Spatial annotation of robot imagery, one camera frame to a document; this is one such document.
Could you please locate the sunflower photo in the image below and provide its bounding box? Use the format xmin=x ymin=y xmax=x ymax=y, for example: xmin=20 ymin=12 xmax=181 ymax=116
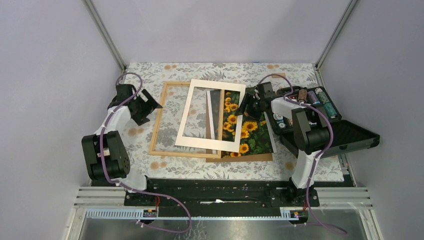
xmin=206 ymin=90 xmax=276 ymax=157

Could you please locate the floral tablecloth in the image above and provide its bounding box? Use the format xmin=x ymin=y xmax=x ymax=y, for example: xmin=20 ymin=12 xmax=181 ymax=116
xmin=121 ymin=62 xmax=319 ymax=181

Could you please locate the brown frame backing board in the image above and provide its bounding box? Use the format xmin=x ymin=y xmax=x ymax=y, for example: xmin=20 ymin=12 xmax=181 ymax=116
xmin=205 ymin=94 xmax=273 ymax=163

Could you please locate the small wooden block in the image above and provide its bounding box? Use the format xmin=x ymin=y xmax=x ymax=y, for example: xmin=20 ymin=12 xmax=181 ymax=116
xmin=272 ymin=73 xmax=286 ymax=78

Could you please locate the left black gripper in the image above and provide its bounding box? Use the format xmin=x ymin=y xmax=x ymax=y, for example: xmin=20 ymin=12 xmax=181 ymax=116
xmin=131 ymin=89 xmax=162 ymax=125

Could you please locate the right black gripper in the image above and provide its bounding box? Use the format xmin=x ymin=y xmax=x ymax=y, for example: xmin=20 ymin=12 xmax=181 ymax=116
xmin=234 ymin=93 xmax=264 ymax=123

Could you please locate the black poker chip case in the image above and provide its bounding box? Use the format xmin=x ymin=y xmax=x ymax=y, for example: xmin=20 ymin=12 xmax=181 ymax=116
xmin=266 ymin=87 xmax=380 ymax=158

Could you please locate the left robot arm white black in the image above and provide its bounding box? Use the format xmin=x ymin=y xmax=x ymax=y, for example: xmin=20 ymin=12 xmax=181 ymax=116
xmin=81 ymin=84 xmax=161 ymax=206

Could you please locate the wooden picture frame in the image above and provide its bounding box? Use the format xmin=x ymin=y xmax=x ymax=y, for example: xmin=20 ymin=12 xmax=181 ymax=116
xmin=148 ymin=81 xmax=222 ymax=159

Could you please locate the brown chip stack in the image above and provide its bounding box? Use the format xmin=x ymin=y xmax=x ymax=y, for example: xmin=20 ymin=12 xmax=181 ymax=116
xmin=297 ymin=88 xmax=308 ymax=104

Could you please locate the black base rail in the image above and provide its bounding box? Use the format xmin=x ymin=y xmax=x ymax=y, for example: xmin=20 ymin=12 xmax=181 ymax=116
xmin=124 ymin=178 xmax=320 ymax=217

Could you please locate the grey slotted cable duct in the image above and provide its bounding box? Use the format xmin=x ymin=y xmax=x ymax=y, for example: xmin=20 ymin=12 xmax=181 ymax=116
xmin=85 ymin=208 xmax=300 ymax=221

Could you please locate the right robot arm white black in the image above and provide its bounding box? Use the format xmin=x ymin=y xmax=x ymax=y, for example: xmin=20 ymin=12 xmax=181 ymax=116
xmin=235 ymin=82 xmax=334 ymax=206

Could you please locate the green chip stack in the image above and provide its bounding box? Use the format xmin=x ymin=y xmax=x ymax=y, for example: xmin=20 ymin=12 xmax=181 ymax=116
xmin=315 ymin=87 xmax=338 ymax=119

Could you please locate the purple chip stack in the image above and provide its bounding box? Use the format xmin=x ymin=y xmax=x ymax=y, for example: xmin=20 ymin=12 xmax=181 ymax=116
xmin=307 ymin=91 xmax=321 ymax=105

